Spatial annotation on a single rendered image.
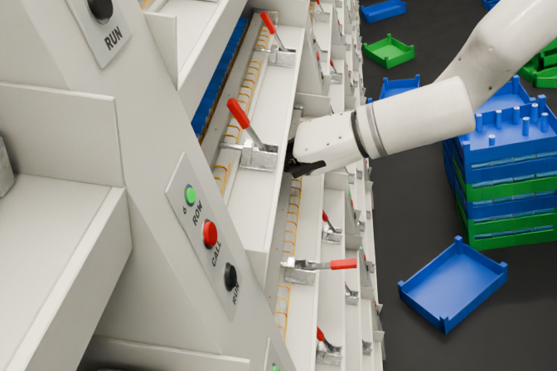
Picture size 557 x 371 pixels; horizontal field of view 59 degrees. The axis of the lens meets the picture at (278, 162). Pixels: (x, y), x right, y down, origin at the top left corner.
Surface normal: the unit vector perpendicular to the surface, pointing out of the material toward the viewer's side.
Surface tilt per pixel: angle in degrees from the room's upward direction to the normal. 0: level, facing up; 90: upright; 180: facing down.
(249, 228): 21
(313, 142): 9
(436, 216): 0
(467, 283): 0
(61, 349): 111
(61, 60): 90
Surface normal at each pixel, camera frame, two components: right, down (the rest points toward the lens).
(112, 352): -0.11, 0.60
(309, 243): 0.10, -0.79
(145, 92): 0.96, -0.14
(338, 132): -0.38, -0.72
